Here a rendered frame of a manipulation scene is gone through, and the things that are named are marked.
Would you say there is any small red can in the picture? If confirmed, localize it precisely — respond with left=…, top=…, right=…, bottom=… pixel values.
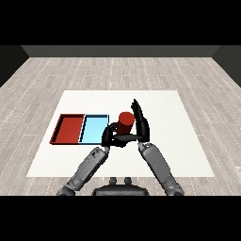
left=116, top=111, right=136, bottom=137

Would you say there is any red shallow open box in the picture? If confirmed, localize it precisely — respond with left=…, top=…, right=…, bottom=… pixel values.
left=49, top=113, right=86, bottom=146

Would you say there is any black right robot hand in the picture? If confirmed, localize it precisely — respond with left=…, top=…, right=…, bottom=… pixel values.
left=113, top=98, right=152, bottom=145

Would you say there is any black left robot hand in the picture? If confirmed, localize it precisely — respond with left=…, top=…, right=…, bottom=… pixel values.
left=101, top=122, right=130, bottom=149

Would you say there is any dark grey robot body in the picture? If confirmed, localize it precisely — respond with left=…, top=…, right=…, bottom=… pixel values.
left=91, top=177, right=151, bottom=197

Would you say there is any light blue shallow open box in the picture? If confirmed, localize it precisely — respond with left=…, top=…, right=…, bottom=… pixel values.
left=78, top=113, right=110, bottom=146

